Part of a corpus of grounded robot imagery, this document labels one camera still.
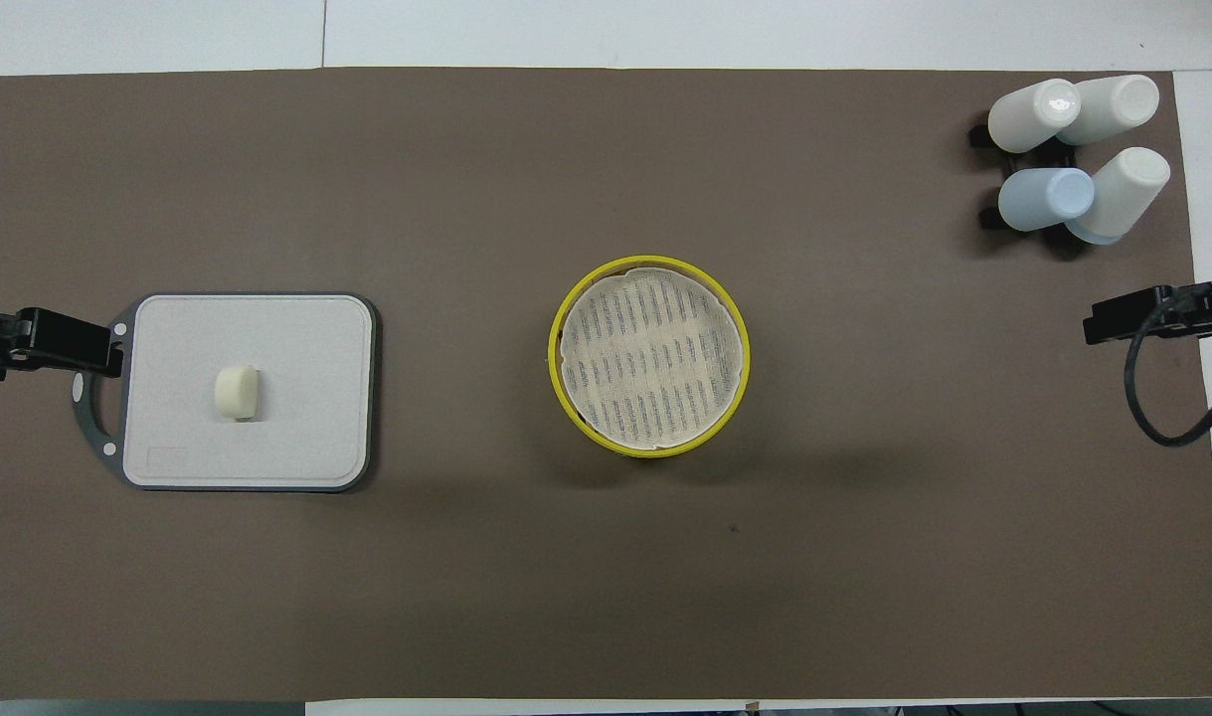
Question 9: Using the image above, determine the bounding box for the brown table mat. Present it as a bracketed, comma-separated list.
[0, 68, 1212, 703]

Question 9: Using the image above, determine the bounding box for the light blue plastic cup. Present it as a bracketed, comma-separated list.
[997, 167, 1097, 234]

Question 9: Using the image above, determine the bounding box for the beige plastic cup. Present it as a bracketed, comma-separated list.
[988, 79, 1083, 154]

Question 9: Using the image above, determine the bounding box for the black cup rack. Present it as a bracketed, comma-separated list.
[968, 117, 1082, 232]

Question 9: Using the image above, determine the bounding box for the white cutting board grey handle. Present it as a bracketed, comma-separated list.
[74, 291, 380, 494]

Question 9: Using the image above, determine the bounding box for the white plastic cup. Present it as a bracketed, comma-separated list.
[1057, 75, 1161, 147]
[1065, 147, 1172, 246]

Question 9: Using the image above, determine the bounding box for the yellow slatted steamer base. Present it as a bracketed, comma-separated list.
[569, 413, 738, 461]

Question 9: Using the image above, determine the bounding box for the white gauze liner cloth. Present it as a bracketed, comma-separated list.
[560, 267, 747, 451]

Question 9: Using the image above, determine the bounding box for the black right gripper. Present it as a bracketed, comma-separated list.
[1084, 281, 1212, 347]

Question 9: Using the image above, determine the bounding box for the yellow steamer lid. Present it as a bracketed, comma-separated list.
[549, 256, 753, 456]

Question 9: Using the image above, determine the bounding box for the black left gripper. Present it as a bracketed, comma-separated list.
[0, 307, 125, 382]

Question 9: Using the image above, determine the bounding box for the white steamed bun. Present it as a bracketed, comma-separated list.
[214, 364, 261, 423]

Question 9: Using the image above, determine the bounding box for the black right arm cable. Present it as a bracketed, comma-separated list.
[1125, 281, 1212, 448]

